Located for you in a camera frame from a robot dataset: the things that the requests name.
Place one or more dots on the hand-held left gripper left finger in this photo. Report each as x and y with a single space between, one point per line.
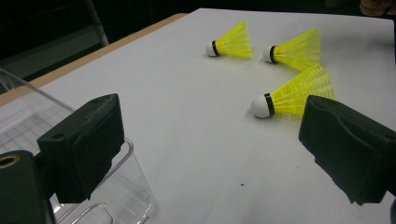
90 146

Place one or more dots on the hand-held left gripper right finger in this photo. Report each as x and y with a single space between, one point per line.
351 149

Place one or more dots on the clear plastic box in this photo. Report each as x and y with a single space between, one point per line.
130 193

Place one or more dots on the yellow shuttlecock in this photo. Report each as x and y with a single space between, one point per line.
233 43
299 49
295 95

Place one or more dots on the grey metal beam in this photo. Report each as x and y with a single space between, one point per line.
46 53

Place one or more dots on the grey metal stand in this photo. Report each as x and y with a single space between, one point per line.
98 28

